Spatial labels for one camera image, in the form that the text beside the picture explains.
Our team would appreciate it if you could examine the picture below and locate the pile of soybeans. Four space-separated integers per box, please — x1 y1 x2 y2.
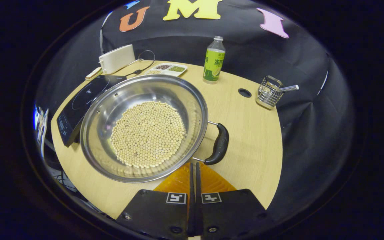
110 101 187 169

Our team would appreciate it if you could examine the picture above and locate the black induction cooktop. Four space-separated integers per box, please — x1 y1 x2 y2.
56 75 127 148

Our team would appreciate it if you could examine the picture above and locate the black power cable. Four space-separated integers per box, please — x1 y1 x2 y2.
125 50 156 78

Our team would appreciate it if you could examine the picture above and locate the small green plate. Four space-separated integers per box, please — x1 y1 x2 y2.
85 67 103 81

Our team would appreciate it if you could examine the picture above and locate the green label drink bottle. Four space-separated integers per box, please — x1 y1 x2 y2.
203 36 226 84

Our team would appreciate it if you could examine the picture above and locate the steel pot with black handles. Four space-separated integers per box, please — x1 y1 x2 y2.
80 74 230 184

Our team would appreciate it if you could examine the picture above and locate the white toaster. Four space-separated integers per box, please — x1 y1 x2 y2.
99 44 136 75

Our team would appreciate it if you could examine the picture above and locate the white divided dish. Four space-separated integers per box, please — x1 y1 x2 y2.
144 63 188 77

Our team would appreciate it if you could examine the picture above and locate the wire mesh holder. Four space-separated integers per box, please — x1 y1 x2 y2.
256 75 284 110

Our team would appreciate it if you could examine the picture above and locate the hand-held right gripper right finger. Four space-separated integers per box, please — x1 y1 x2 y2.
195 162 277 239

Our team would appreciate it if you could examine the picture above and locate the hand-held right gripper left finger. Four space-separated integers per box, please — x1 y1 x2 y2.
116 162 195 239

